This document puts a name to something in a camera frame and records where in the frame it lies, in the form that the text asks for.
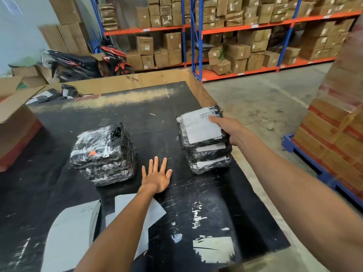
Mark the stack of brown packets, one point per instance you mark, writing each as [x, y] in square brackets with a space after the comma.
[108, 16]

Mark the blue plastic pallet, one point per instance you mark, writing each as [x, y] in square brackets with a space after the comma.
[312, 164]

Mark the open cardboard box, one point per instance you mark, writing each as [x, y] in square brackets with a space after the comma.
[14, 124]

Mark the black wrapped parcel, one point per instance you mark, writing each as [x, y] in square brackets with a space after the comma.
[211, 166]
[209, 152]
[113, 174]

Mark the folded cardboard pieces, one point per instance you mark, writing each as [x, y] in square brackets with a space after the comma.
[31, 75]

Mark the torn white sticker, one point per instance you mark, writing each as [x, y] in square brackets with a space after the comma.
[214, 249]

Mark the person's right forearm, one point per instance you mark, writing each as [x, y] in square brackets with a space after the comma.
[297, 201]

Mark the person's left thumb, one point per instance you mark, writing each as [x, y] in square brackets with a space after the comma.
[169, 174]

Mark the person's left forearm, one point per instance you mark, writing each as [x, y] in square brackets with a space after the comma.
[119, 232]

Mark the person's right hand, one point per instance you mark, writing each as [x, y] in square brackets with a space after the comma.
[231, 129]

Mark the white paper sheet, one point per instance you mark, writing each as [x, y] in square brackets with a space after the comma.
[71, 235]
[154, 215]

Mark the person's right thumb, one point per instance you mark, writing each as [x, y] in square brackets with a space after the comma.
[215, 120]

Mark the blue and orange shelf rack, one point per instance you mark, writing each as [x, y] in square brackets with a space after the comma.
[200, 39]

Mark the red and black motorcycle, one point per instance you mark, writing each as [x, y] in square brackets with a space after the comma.
[116, 60]

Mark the person's left little finger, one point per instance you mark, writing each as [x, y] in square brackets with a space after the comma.
[144, 171]

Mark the person's left middle finger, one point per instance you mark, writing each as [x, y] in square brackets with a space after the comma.
[156, 164]

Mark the black parcel with orange mark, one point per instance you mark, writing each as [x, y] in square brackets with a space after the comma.
[102, 147]

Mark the pile of small black parcels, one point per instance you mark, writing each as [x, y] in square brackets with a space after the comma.
[56, 94]

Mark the brown cardboard sheet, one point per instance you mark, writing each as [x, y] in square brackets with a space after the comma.
[147, 80]

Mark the wrapped stack of red-striped cartons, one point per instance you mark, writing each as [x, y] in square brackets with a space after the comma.
[337, 116]

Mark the black parcel with large label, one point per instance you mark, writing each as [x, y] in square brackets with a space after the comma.
[198, 130]

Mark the leaning flat cardboard stack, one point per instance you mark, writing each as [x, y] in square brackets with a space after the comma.
[66, 33]

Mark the shelf group of cardboard boxes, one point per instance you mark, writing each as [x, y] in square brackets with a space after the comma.
[164, 11]
[241, 53]
[158, 52]
[320, 41]
[255, 9]

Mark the person's left hand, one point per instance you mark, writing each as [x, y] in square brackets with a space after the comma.
[155, 180]

